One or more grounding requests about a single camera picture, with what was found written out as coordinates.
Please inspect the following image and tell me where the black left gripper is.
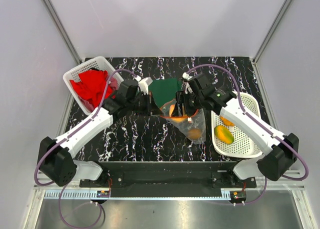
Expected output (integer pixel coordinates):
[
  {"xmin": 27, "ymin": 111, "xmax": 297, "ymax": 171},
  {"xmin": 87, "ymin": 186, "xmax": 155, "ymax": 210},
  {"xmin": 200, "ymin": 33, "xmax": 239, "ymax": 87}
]
[{"xmin": 126, "ymin": 91, "xmax": 163, "ymax": 116}]

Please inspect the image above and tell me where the white laundry basket left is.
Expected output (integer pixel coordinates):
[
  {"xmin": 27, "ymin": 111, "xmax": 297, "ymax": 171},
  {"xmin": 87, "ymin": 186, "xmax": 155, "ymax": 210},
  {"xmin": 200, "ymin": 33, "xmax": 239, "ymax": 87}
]
[{"xmin": 63, "ymin": 56, "xmax": 115, "ymax": 115}]

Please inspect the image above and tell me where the left aluminium frame post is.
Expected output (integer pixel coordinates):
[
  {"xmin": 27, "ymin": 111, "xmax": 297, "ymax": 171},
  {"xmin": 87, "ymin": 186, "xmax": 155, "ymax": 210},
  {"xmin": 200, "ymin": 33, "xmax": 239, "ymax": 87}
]
[{"xmin": 41, "ymin": 0, "xmax": 82, "ymax": 65}]

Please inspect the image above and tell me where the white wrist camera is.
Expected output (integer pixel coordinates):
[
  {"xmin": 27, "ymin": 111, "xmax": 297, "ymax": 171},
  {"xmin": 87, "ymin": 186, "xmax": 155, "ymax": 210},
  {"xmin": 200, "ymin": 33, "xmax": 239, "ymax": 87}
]
[
  {"xmin": 138, "ymin": 77, "xmax": 153, "ymax": 95},
  {"xmin": 182, "ymin": 72, "xmax": 193, "ymax": 94}
]

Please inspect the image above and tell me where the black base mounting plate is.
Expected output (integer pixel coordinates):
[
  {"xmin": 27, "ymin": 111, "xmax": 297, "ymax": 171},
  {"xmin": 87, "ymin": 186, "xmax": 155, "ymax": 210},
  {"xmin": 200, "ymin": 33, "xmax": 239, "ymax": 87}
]
[{"xmin": 79, "ymin": 161, "xmax": 255, "ymax": 188}]

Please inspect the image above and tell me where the right aluminium frame post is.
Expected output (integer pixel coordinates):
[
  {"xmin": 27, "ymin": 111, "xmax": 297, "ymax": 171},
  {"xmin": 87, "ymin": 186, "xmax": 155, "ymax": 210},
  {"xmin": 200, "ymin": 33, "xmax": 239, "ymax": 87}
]
[{"xmin": 252, "ymin": 0, "xmax": 294, "ymax": 64}]

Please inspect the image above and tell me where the orange toy fried snack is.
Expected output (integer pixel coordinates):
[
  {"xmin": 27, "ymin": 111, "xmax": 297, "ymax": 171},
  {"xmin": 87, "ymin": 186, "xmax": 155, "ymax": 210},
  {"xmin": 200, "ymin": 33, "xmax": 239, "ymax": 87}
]
[{"xmin": 219, "ymin": 116, "xmax": 235, "ymax": 127}]

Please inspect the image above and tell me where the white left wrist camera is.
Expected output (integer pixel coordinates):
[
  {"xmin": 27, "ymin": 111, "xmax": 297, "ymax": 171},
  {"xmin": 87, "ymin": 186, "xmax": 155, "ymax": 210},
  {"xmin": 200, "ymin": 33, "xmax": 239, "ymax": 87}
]
[{"xmin": 138, "ymin": 77, "xmax": 153, "ymax": 95}]

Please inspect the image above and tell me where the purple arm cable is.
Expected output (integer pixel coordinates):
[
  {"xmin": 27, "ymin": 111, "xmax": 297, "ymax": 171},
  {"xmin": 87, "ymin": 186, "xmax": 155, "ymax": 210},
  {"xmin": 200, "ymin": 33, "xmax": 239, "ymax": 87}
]
[
  {"xmin": 34, "ymin": 68, "xmax": 140, "ymax": 227},
  {"xmin": 186, "ymin": 63, "xmax": 310, "ymax": 206}
]

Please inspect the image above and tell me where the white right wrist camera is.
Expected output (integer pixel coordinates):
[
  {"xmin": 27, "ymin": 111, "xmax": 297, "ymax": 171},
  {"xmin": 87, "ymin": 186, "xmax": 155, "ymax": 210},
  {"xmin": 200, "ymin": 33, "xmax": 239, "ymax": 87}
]
[{"xmin": 182, "ymin": 72, "xmax": 193, "ymax": 94}]

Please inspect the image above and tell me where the folded green cloth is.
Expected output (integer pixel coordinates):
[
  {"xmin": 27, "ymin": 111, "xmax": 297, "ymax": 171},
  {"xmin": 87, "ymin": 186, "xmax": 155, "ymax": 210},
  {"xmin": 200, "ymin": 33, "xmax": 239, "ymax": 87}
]
[{"xmin": 148, "ymin": 78, "xmax": 182, "ymax": 109}]

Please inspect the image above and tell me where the clear zip top bag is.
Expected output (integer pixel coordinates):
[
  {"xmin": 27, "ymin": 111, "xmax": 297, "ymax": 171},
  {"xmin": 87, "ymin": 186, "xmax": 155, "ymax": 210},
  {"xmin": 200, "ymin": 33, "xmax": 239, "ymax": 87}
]
[{"xmin": 160, "ymin": 99, "xmax": 206, "ymax": 145}]

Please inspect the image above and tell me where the aluminium frame post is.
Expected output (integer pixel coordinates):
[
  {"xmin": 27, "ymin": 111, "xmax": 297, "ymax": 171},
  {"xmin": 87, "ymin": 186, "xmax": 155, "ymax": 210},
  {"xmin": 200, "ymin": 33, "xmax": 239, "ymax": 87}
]
[
  {"xmin": 252, "ymin": 0, "xmax": 294, "ymax": 64},
  {"xmin": 41, "ymin": 0, "xmax": 82, "ymax": 65}
]

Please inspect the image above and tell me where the brown toy orange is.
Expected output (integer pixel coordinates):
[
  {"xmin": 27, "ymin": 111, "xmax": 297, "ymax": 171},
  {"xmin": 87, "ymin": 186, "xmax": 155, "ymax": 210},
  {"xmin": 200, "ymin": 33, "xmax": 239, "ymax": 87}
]
[{"xmin": 187, "ymin": 128, "xmax": 202, "ymax": 141}]

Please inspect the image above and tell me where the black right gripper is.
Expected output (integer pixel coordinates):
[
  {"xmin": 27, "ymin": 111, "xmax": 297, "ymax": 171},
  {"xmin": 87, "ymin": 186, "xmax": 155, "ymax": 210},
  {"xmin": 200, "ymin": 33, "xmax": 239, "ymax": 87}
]
[{"xmin": 173, "ymin": 90, "xmax": 204, "ymax": 117}]

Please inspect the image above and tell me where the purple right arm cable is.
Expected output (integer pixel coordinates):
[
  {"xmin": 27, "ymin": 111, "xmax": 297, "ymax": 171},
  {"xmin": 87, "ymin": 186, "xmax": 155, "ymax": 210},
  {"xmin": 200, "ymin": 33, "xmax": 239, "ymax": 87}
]
[{"xmin": 186, "ymin": 63, "xmax": 310, "ymax": 206}]

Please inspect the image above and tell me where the orange toy peach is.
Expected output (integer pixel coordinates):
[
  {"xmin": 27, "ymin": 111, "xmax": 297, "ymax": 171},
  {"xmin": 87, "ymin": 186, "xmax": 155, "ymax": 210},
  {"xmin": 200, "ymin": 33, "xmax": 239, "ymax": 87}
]
[{"xmin": 169, "ymin": 104, "xmax": 188, "ymax": 123}]

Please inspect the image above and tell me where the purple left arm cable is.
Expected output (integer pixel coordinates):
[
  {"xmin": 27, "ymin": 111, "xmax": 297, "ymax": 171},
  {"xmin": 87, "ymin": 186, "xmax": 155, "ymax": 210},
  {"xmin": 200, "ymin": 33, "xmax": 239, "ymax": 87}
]
[{"xmin": 34, "ymin": 68, "xmax": 140, "ymax": 227}]

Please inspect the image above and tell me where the red cloth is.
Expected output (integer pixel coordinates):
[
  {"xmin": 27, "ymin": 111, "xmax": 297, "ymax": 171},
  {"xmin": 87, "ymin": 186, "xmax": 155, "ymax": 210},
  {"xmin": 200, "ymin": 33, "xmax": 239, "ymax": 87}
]
[{"xmin": 69, "ymin": 68, "xmax": 109, "ymax": 112}]

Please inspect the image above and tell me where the white perforated tray basket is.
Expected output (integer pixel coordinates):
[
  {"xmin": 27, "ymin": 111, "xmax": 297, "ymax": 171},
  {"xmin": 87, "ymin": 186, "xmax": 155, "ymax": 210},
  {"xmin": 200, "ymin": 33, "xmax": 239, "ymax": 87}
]
[{"xmin": 211, "ymin": 92, "xmax": 262, "ymax": 159}]

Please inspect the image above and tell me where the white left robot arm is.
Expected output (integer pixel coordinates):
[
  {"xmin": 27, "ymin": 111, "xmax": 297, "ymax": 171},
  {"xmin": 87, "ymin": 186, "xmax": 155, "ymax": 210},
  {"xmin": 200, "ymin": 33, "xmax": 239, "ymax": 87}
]
[{"xmin": 36, "ymin": 77, "xmax": 161, "ymax": 187}]

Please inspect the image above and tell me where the aluminium front rail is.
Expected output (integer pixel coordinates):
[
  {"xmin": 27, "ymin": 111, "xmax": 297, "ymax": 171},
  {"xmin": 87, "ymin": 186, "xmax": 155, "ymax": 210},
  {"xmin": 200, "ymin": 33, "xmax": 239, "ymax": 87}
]
[{"xmin": 32, "ymin": 170, "xmax": 307, "ymax": 201}]

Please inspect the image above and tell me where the yellow green toy mango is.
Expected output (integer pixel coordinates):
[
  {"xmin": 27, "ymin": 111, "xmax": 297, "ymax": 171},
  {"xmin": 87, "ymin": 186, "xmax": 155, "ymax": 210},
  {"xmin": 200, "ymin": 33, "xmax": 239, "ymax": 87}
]
[{"xmin": 214, "ymin": 125, "xmax": 235, "ymax": 145}]

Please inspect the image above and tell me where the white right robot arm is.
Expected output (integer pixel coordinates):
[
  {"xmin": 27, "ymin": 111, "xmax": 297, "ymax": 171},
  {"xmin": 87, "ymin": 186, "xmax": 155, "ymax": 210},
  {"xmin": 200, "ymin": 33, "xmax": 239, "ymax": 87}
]
[{"xmin": 173, "ymin": 73, "xmax": 299, "ymax": 188}]

